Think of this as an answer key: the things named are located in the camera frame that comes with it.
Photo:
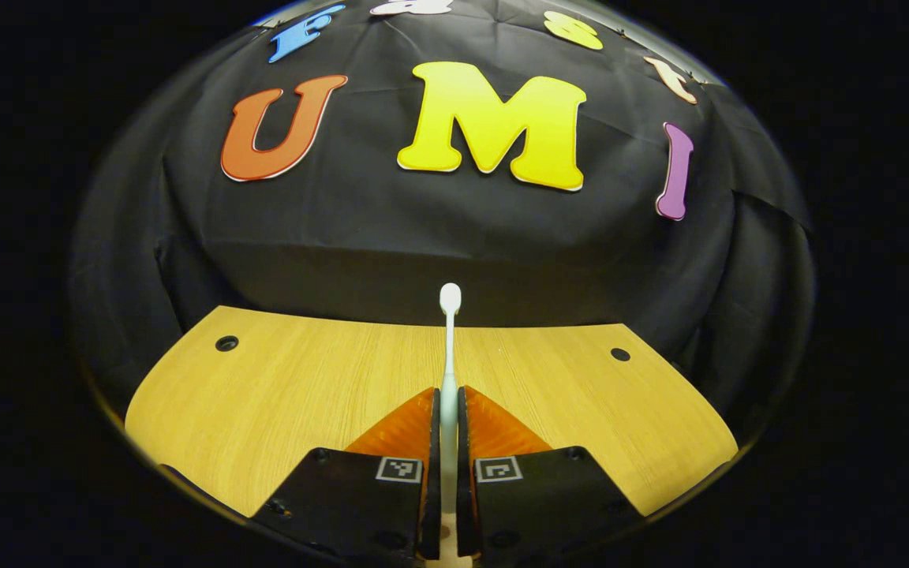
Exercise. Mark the pale toothbrush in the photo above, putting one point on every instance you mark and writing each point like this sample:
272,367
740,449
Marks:
449,363

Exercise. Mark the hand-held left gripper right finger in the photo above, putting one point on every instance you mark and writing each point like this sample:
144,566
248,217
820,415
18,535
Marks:
464,473

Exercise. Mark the wooden desktop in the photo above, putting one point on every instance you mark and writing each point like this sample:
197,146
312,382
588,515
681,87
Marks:
265,394

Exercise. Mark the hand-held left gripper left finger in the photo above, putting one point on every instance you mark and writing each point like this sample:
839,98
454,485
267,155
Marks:
432,473

